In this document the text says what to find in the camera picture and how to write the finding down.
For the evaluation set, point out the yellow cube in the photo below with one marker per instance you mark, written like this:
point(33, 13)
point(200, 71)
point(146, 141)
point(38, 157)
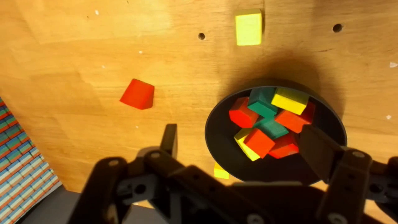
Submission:
point(249, 29)
point(290, 100)
point(240, 141)

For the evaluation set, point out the green cube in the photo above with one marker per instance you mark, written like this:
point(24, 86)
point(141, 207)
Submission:
point(260, 101)
point(271, 128)

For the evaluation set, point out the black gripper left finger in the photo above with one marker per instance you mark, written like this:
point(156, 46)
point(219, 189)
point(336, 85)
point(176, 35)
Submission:
point(181, 194)

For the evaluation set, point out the black bowl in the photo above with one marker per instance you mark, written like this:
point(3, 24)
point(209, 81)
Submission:
point(220, 131)

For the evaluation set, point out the yellow cube front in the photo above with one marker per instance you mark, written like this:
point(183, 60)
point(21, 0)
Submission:
point(240, 141)

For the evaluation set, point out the small yellow block behind bowl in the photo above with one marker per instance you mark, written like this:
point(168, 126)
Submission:
point(219, 172)

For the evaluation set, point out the colourful patterned cloth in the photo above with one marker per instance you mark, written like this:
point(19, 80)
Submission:
point(25, 176)

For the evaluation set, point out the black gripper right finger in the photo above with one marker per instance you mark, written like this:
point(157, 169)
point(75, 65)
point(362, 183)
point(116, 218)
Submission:
point(352, 177)

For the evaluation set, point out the orange wedge block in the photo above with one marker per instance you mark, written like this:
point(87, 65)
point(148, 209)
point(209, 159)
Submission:
point(138, 95)

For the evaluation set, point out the small red cube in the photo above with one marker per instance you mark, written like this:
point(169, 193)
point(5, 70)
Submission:
point(296, 122)

